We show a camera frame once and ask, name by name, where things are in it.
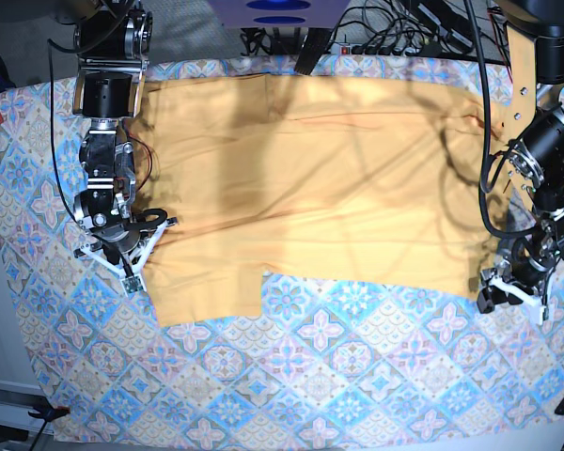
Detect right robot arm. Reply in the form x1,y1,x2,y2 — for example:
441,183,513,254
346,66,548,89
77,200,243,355
49,1,165,272

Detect black clamp top centre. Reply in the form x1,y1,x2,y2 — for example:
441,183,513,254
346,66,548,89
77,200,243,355
294,28,333,75

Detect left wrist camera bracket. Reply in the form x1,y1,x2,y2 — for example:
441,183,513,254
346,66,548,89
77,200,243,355
491,275,551,325

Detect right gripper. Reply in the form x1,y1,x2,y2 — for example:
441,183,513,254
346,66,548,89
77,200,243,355
86,206,167,263

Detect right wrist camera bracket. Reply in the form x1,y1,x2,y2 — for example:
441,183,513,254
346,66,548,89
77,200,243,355
74,217,178,297

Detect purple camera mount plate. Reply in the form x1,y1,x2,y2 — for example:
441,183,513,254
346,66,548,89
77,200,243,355
208,0,349,28

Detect white power strip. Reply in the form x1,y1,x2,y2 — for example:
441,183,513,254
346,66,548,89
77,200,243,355
330,42,364,55

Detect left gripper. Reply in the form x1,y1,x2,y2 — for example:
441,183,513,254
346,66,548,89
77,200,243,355
477,239,557,314

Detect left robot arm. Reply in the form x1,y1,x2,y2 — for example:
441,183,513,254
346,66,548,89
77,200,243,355
477,1,564,324

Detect white rail bottom left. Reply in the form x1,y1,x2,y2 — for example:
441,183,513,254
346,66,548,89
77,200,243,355
0,381,48,432

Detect yellow T-shirt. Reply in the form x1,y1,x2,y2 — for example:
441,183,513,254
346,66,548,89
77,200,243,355
131,75,496,327

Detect patterned blue tablecloth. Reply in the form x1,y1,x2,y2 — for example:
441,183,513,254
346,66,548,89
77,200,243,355
0,56,564,450

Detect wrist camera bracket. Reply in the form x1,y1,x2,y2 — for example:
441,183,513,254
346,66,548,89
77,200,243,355
491,275,551,325
74,217,178,297

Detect orange black clamp bottom left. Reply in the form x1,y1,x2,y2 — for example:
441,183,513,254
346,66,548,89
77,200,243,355
27,406,71,451

